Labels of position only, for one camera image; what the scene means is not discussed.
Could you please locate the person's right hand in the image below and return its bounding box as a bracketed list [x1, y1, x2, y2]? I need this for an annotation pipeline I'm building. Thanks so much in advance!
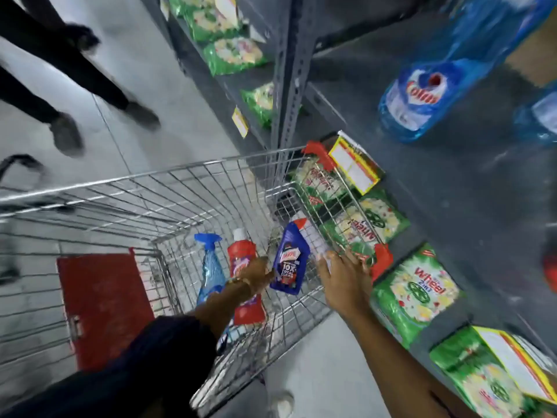
[316, 249, 374, 321]

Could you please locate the person's left hand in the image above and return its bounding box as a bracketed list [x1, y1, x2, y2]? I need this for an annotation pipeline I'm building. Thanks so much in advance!
[238, 256, 276, 297]

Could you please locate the dark blue cleaner bottle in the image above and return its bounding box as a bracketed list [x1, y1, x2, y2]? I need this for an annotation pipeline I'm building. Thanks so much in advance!
[269, 221, 311, 296]

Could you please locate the person's left forearm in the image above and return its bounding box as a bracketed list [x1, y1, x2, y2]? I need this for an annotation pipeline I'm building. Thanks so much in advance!
[190, 279, 254, 341]

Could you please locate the person's right forearm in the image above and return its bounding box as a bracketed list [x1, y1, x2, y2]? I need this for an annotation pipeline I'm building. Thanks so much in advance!
[347, 308, 481, 418]

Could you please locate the red cleaner bottle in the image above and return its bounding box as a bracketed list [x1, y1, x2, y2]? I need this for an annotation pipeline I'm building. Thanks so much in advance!
[227, 228, 267, 326]

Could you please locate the light blue spray bottle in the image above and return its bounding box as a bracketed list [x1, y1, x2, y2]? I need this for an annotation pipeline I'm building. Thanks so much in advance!
[193, 233, 228, 307]

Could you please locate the red cart corner bumper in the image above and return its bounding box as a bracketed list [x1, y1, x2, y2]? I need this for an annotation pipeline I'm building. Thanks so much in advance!
[370, 243, 394, 282]
[303, 141, 339, 171]

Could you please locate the yellow shelf price tag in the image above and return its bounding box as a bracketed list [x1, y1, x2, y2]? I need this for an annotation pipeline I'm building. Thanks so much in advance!
[328, 136, 381, 196]
[473, 326, 557, 404]
[232, 106, 250, 139]

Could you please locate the person's white shoe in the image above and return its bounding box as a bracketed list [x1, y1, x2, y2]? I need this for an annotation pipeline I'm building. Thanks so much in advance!
[269, 391, 296, 418]

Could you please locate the grey metal shelf rack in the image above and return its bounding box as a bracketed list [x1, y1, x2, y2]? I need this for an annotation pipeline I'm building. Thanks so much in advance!
[138, 0, 557, 388]

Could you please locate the red cart seat flap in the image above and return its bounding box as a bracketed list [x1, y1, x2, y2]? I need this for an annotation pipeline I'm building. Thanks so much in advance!
[57, 251, 156, 373]

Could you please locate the dark navy sleeve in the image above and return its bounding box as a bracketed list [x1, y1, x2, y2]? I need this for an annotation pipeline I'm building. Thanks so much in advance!
[0, 314, 219, 418]

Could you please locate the blue liquid refill pouch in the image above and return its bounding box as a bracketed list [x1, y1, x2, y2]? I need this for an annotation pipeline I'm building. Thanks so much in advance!
[378, 0, 557, 144]
[513, 82, 557, 145]

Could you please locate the white shelf price tag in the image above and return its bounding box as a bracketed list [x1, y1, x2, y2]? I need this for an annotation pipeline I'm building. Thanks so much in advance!
[215, 0, 239, 29]

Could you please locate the gold bracelet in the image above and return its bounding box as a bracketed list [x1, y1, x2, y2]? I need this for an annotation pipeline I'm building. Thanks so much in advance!
[226, 277, 256, 299]

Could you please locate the silver wire shopping cart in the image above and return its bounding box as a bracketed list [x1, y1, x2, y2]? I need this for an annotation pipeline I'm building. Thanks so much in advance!
[0, 145, 392, 417]

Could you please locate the black curved handle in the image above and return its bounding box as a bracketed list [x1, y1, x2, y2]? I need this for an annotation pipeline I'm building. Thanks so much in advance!
[0, 154, 45, 181]

